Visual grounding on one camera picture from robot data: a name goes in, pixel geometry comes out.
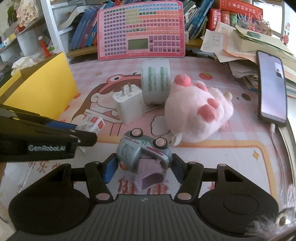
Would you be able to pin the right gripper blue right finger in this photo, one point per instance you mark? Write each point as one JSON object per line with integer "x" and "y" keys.
{"x": 189, "y": 175}

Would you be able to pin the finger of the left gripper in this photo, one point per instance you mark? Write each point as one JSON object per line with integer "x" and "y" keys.
{"x": 87, "y": 139}

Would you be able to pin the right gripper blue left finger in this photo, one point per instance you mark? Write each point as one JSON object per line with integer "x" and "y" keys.
{"x": 98, "y": 175}

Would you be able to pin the small white red box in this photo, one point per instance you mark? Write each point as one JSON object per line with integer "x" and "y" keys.
{"x": 91, "y": 123}

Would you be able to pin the grey toy car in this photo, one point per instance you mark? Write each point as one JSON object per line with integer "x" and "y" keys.
{"x": 134, "y": 144}

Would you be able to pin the white power adapter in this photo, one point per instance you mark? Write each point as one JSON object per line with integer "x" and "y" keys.
{"x": 129, "y": 103}

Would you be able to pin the pink plush toy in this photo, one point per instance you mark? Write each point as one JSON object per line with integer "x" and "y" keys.
{"x": 194, "y": 111}

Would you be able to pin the white tape roll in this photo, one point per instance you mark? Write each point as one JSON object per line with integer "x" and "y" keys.
{"x": 156, "y": 81}

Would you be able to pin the yellow cardboard box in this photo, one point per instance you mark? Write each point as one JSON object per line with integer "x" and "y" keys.
{"x": 46, "y": 88}

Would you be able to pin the pink cartoon tablecloth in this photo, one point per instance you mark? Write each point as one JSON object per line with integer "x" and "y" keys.
{"x": 245, "y": 144}

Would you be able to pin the white tissue pack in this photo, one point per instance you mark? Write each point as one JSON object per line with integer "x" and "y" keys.
{"x": 26, "y": 62}

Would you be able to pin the row of blue books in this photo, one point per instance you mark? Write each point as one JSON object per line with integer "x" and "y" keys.
{"x": 84, "y": 32}

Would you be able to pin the white shelf unit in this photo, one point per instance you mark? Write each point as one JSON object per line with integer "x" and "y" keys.
{"x": 52, "y": 22}

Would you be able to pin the black smartphone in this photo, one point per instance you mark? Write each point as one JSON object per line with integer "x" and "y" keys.
{"x": 272, "y": 104}

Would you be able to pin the pink toy keyboard tablet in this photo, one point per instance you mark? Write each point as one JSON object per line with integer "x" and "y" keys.
{"x": 139, "y": 30}

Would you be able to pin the pile of papers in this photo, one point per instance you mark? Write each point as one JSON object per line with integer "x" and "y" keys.
{"x": 233, "y": 44}

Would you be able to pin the red book box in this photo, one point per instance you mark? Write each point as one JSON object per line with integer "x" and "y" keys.
{"x": 240, "y": 7}

